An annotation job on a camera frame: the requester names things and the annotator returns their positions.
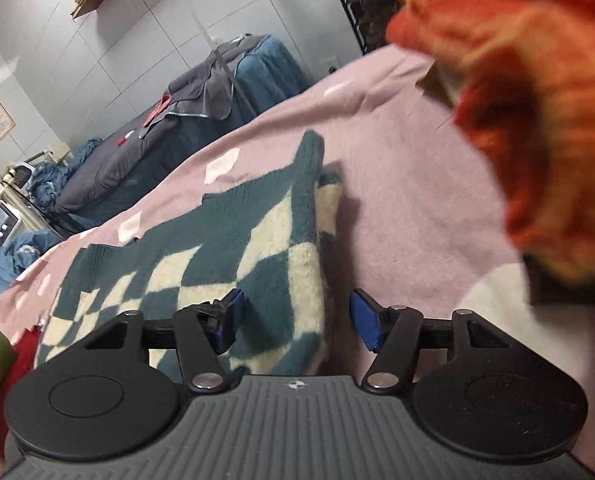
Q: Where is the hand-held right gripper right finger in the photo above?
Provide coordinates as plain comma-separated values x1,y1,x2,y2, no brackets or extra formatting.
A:
350,289,511,395

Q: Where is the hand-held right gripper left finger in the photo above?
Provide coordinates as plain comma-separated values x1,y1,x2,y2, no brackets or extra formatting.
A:
82,289,248,395

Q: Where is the teal cream checkered sweater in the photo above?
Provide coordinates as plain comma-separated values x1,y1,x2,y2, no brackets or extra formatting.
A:
34,130,343,383

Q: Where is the orange knit garment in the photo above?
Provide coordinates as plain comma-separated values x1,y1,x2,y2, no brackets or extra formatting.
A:
387,0,595,281

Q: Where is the pink dotted blanket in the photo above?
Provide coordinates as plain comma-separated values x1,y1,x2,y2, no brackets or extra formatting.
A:
0,42,595,480

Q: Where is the grey covered bed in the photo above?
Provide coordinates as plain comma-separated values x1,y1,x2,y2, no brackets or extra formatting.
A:
52,34,313,226

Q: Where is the dark brown box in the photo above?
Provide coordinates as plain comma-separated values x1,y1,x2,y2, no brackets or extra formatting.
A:
522,255,595,307

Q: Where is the red fleece garment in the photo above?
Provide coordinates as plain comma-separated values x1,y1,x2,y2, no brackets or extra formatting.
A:
0,327,45,456

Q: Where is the red plastic tool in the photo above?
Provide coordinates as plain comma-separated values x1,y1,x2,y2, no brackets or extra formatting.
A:
143,94,174,127

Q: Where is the crumpled blue cloth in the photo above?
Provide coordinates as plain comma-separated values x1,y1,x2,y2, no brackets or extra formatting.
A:
30,139,104,211

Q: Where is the blue duvet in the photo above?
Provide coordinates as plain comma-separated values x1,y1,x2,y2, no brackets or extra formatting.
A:
0,230,63,321

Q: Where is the grey towel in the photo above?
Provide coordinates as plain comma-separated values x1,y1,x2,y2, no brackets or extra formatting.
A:
170,34,273,121

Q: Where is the white lamp pole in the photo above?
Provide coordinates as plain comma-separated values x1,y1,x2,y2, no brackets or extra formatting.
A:
171,0,238,106

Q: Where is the black metal rack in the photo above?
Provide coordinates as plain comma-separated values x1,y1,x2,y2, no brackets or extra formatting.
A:
326,0,428,56

